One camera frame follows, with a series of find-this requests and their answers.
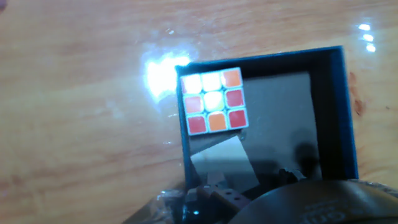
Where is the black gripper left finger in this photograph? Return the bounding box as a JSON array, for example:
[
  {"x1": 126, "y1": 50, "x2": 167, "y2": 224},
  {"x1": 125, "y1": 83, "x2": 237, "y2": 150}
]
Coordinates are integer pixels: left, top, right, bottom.
[{"x1": 186, "y1": 172, "x2": 251, "y2": 215}]

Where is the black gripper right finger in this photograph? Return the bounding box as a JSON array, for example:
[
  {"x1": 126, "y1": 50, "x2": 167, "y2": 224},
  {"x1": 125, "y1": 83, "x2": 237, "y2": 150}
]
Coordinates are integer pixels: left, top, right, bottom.
[{"x1": 278, "y1": 167, "x2": 307, "y2": 184}]

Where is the plain wooden block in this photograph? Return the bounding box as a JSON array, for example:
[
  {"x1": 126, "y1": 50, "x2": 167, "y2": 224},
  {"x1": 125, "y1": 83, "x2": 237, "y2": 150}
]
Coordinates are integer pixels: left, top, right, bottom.
[{"x1": 189, "y1": 135, "x2": 261, "y2": 194}]

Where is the colourful puzzle cube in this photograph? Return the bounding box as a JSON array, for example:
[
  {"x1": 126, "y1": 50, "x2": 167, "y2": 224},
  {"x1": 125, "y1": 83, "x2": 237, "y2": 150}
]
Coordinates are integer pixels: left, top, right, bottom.
[{"x1": 179, "y1": 67, "x2": 249, "y2": 137}]

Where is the black gift box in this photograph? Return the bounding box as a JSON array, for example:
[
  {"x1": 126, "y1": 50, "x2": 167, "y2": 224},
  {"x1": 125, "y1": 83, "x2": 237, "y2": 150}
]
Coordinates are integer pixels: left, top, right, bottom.
[{"x1": 174, "y1": 45, "x2": 359, "y2": 200}]

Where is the glossy wooden board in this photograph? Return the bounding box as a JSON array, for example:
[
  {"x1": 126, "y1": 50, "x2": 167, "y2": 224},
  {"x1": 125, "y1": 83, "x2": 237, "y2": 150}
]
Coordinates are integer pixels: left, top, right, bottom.
[{"x1": 0, "y1": 0, "x2": 398, "y2": 224}]

